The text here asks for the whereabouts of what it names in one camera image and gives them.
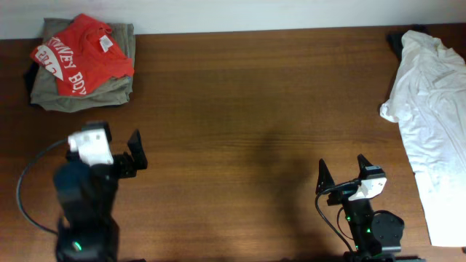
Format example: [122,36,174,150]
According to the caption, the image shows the white t-shirt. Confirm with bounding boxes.
[379,31,465,247]

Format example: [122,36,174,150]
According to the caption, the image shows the folded olive green trousers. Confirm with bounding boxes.
[24,18,135,113]

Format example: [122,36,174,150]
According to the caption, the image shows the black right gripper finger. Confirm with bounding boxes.
[357,154,372,179]
[315,159,335,194]

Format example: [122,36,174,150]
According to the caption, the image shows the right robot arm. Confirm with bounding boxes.
[315,154,422,262]

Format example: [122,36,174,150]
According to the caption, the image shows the black garment under white shirt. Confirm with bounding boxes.
[385,25,430,62]

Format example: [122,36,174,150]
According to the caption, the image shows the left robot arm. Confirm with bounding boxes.
[53,127,148,262]

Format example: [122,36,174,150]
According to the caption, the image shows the orange polo shirt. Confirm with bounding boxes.
[31,14,134,97]

